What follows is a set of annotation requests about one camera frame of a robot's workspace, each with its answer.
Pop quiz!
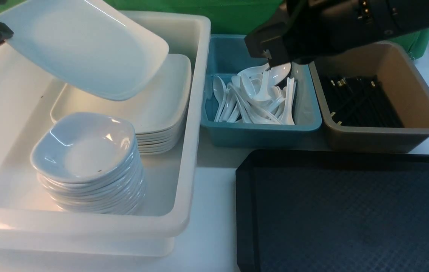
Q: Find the brown plastic bin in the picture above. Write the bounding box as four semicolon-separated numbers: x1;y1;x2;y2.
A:
309;42;429;153

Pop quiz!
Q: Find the blue plastic bin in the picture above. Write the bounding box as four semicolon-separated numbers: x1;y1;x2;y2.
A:
201;34;325;150

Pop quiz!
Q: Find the large white square plate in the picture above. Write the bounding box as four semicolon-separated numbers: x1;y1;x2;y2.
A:
0;0;169;101

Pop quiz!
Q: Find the stack of small white bowls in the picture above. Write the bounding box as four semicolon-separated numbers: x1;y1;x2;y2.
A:
30;112;147;215

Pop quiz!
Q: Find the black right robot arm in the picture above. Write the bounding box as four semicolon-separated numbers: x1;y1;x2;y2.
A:
244;0;429;67

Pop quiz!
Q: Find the green cloth backdrop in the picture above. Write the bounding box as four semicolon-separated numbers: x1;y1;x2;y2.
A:
0;0;429;60

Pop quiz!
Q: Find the large white plastic tub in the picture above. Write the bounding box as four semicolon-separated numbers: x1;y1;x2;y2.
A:
0;11;211;257

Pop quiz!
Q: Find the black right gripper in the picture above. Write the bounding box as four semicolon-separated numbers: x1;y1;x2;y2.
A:
244;0;317;67

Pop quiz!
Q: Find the pile of white spoons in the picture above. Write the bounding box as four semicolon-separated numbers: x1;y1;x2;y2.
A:
211;63;297;125

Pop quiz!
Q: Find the stack of white plates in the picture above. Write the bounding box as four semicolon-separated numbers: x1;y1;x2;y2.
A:
50;54;192;155

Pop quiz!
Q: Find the black serving tray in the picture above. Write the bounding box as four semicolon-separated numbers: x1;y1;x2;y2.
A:
235;150;429;272

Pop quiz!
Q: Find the pile of black chopsticks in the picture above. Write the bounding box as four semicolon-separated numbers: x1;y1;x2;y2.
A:
319;75;404;128

